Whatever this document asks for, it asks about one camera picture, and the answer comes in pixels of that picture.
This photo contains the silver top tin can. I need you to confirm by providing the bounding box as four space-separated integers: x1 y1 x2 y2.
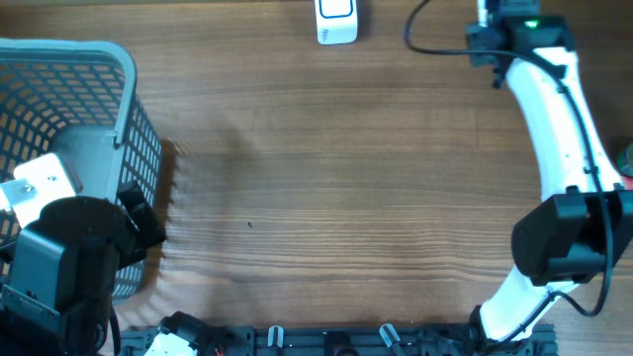
616 143 633 178

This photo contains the red juice carton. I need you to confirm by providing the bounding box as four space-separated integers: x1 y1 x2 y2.
622 176 633 190

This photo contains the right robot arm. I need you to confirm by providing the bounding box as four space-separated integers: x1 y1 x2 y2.
466 1 632 352

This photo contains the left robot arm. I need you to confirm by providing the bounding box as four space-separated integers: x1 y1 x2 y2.
1 182 207 355

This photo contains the white barcode scanner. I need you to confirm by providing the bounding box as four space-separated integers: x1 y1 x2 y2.
314 0 359 45

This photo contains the grey plastic mesh basket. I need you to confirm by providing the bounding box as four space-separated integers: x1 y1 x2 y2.
0 38 163 306

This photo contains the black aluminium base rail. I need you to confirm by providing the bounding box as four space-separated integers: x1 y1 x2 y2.
119 324 559 356

